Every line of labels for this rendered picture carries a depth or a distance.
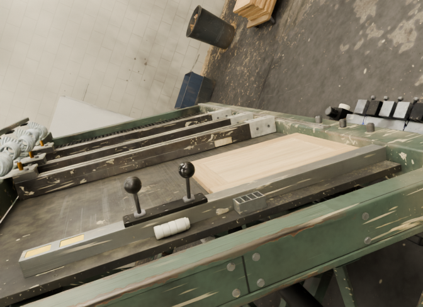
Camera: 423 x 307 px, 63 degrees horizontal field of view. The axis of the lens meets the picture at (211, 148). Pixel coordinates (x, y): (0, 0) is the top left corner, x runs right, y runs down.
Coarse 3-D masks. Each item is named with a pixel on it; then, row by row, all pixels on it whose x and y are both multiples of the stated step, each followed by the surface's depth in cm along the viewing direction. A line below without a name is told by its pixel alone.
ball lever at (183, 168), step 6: (186, 162) 75; (180, 168) 74; (186, 168) 74; (192, 168) 74; (180, 174) 75; (186, 174) 74; (192, 174) 75; (186, 180) 77; (186, 186) 79; (186, 192) 80; (186, 198) 82; (192, 198) 82
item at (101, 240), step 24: (312, 168) 90; (336, 168) 92; (360, 168) 94; (216, 192) 87; (240, 192) 84; (264, 192) 86; (168, 216) 79; (192, 216) 81; (96, 240) 75; (120, 240) 77; (24, 264) 71; (48, 264) 73
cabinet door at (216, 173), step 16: (256, 144) 133; (272, 144) 130; (288, 144) 126; (304, 144) 122; (320, 144) 117; (336, 144) 114; (208, 160) 124; (224, 160) 121; (240, 160) 118; (256, 160) 114; (272, 160) 111; (288, 160) 108; (304, 160) 104; (192, 176) 115; (208, 176) 107; (224, 176) 105; (240, 176) 102; (256, 176) 99; (208, 192) 98
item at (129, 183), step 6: (126, 180) 72; (132, 180) 71; (138, 180) 72; (126, 186) 71; (132, 186) 71; (138, 186) 71; (132, 192) 71; (138, 204) 77; (138, 210) 78; (144, 210) 79; (138, 216) 78
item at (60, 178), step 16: (224, 128) 149; (240, 128) 149; (256, 128) 152; (272, 128) 154; (160, 144) 143; (176, 144) 142; (192, 144) 144; (208, 144) 146; (96, 160) 137; (112, 160) 135; (128, 160) 137; (144, 160) 139; (160, 160) 141; (16, 176) 125; (32, 176) 127; (48, 176) 128; (64, 176) 130; (80, 176) 132; (96, 176) 134; (32, 192) 128; (48, 192) 129
